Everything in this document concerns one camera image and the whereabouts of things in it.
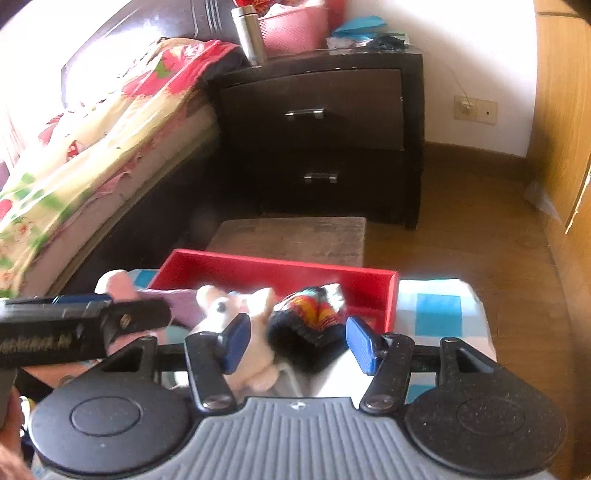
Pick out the wall socket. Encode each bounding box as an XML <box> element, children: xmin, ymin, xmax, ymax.
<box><xmin>454</xmin><ymin>95</ymin><xmax>499</xmax><ymax>125</ymax></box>

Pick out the colourful striped knit sock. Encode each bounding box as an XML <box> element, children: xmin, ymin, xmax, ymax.
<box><xmin>269</xmin><ymin>284</ymin><xmax>348</xmax><ymax>371</ymax></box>

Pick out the red cardboard box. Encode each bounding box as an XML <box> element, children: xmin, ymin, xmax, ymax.
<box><xmin>147</xmin><ymin>249</ymin><xmax>400</xmax><ymax>337</ymax></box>

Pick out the thin cable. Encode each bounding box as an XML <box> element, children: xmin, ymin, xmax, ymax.
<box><xmin>424</xmin><ymin>54</ymin><xmax>471</xmax><ymax>110</ymax></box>

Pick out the dark wooden bed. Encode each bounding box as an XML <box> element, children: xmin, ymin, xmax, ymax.
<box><xmin>0</xmin><ymin>0</ymin><xmax>243</xmax><ymax>298</ymax></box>

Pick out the wooden stool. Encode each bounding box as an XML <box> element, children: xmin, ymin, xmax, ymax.
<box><xmin>204</xmin><ymin>216</ymin><xmax>368</xmax><ymax>269</ymax></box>

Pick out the dark nightstand drawer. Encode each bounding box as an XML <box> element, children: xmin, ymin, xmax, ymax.
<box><xmin>252</xmin><ymin>148</ymin><xmax>408</xmax><ymax>219</ymax></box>
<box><xmin>218</xmin><ymin>68</ymin><xmax>408</xmax><ymax>152</ymax></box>

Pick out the steel thermos bottle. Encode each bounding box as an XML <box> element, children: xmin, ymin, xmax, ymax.
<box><xmin>231</xmin><ymin>6</ymin><xmax>268</xmax><ymax>66</ymax></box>

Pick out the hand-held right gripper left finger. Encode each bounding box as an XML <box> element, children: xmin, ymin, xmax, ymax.
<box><xmin>95</xmin><ymin>313</ymin><xmax>251</xmax><ymax>412</ymax></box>

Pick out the pink pig plush toy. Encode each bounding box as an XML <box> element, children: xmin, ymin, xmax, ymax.
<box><xmin>95</xmin><ymin>270</ymin><xmax>163</xmax><ymax>344</ymax></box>

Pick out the wooden wardrobe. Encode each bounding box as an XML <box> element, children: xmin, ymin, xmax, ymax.
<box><xmin>526</xmin><ymin>0</ymin><xmax>591</xmax><ymax>480</ymax></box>

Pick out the blue paper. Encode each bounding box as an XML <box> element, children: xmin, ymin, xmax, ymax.
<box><xmin>332</xmin><ymin>15</ymin><xmax>389</xmax><ymax>38</ymax></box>

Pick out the purple cloth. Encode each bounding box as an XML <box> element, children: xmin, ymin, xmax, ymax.
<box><xmin>139</xmin><ymin>288</ymin><xmax>205</xmax><ymax>329</ymax></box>

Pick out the pink plastic basket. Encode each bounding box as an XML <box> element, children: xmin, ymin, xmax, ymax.
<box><xmin>257</xmin><ymin>4</ymin><xmax>330</xmax><ymax>56</ymax></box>

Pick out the dark small object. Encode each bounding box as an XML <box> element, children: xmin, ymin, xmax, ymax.
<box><xmin>374</xmin><ymin>33</ymin><xmax>410</xmax><ymax>49</ymax></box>

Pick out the dark wooden nightstand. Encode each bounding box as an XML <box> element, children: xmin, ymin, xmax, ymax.
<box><xmin>205</xmin><ymin>47</ymin><xmax>426</xmax><ymax>232</ymax></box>

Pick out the blue white checkered cloth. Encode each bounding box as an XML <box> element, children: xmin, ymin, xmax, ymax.
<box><xmin>129</xmin><ymin>269</ymin><xmax>498</xmax><ymax>398</ymax></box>

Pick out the white plush toy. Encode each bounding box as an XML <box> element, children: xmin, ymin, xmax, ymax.
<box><xmin>188</xmin><ymin>285</ymin><xmax>279</xmax><ymax>397</ymax></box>

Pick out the person's left hand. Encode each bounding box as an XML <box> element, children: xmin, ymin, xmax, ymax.
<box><xmin>0</xmin><ymin>387</ymin><xmax>26</xmax><ymax>462</ymax></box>

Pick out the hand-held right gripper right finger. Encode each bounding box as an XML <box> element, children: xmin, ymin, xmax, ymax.
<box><xmin>345</xmin><ymin>316</ymin><xmax>498</xmax><ymax>414</ymax></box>

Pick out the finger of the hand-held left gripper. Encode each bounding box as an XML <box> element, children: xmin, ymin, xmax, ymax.
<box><xmin>0</xmin><ymin>294</ymin><xmax>114</xmax><ymax>319</ymax></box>
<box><xmin>102</xmin><ymin>299</ymin><xmax>173</xmax><ymax>345</ymax></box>

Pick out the white paper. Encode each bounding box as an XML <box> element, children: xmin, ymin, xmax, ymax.
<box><xmin>325</xmin><ymin>36</ymin><xmax>376</xmax><ymax>49</ymax></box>

